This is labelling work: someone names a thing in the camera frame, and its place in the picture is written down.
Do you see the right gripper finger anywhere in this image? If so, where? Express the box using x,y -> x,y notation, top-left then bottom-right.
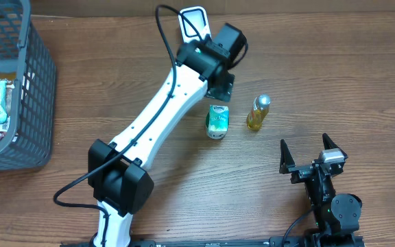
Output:
322,133 -> 348,159
279,139 -> 296,174

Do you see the yellow liquid bottle silver cap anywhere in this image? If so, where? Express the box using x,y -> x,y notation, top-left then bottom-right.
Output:
246,94 -> 271,130

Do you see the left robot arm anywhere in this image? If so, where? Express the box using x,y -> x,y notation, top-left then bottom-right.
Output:
88,23 -> 248,246

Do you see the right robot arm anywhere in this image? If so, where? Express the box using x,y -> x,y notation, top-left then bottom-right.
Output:
279,133 -> 365,246

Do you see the white barcode scanner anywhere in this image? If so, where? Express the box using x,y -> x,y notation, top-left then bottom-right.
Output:
178,6 -> 211,43

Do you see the grey plastic shopping basket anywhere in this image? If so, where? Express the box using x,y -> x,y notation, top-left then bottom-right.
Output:
0,0 -> 57,170

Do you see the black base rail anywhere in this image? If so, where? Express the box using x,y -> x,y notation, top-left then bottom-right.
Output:
60,237 -> 366,247

